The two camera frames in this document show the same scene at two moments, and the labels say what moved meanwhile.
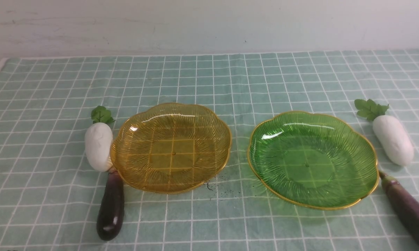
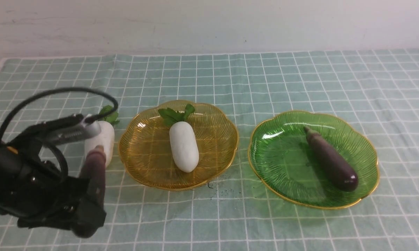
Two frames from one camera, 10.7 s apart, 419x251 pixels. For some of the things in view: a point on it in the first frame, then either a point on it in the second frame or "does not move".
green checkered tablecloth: (43, 195) does not move
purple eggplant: (416, 220) to (334, 168)
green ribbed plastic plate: (313, 160) does not move
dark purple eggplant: (111, 212) to (92, 181)
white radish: (391, 135) to (183, 142)
